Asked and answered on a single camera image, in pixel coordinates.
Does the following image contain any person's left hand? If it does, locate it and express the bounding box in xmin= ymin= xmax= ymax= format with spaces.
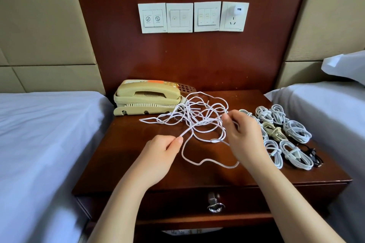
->
xmin=130 ymin=133 xmax=185 ymax=189

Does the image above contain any person's right hand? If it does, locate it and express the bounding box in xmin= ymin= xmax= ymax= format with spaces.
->
xmin=221 ymin=109 xmax=271 ymax=169

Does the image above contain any cream cable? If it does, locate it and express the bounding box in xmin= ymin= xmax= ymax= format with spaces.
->
xmin=263 ymin=122 xmax=289 ymax=142

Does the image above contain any dark wooden drawer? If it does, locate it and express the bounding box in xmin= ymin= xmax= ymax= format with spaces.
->
xmin=88 ymin=186 xmax=340 ymax=221

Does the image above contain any tangle of white cables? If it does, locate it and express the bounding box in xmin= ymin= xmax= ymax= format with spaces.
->
xmin=138 ymin=92 xmax=240 ymax=145

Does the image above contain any thin black cable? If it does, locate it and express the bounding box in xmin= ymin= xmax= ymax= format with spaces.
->
xmin=302 ymin=144 xmax=324 ymax=168

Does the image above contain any person's right forearm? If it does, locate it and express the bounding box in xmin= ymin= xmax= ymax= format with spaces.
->
xmin=248 ymin=155 xmax=346 ymax=243

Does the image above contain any person's left forearm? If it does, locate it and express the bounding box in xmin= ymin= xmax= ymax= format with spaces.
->
xmin=87 ymin=177 xmax=155 ymax=243

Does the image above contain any wooden nightstand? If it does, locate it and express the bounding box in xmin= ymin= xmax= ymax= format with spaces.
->
xmin=72 ymin=90 xmax=353 ymax=243

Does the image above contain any white crumpled bag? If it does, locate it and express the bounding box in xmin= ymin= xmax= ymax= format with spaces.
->
xmin=162 ymin=227 xmax=223 ymax=235

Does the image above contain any right bed white sheet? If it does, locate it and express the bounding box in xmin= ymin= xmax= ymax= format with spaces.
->
xmin=264 ymin=80 xmax=365 ymax=243

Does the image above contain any bed white sheet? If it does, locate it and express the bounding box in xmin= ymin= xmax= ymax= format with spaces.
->
xmin=0 ymin=92 xmax=115 ymax=243
xmin=264 ymin=80 xmax=365 ymax=243

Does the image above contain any left bed white sheet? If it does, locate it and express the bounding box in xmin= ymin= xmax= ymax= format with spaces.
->
xmin=0 ymin=92 xmax=115 ymax=243

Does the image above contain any white pillow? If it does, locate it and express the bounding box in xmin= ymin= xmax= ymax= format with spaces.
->
xmin=321 ymin=51 xmax=365 ymax=86

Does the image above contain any white plug-in charger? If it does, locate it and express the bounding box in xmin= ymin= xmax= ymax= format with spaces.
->
xmin=230 ymin=4 xmax=245 ymax=16

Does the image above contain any beige padded headboard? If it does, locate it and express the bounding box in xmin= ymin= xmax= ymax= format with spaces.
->
xmin=0 ymin=0 xmax=106 ymax=94
xmin=275 ymin=0 xmax=365 ymax=88

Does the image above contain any beige corded telephone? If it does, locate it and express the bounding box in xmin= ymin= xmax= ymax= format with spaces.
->
xmin=113 ymin=79 xmax=197 ymax=117

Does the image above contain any metal ring drawer handle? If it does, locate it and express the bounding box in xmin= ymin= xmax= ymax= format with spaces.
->
xmin=206 ymin=191 xmax=225 ymax=213

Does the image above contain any dark wooden wall panel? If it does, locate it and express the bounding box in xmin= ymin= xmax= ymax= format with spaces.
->
xmin=70 ymin=0 xmax=313 ymax=97

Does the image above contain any white wall socket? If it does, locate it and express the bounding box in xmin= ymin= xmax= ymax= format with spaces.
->
xmin=219 ymin=1 xmax=250 ymax=32

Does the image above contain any white triple rocker wall switch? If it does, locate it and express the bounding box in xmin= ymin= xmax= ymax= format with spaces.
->
xmin=194 ymin=1 xmax=222 ymax=32

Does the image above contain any white double rocker wall switch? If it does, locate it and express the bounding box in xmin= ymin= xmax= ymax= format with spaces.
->
xmin=166 ymin=2 xmax=194 ymax=33

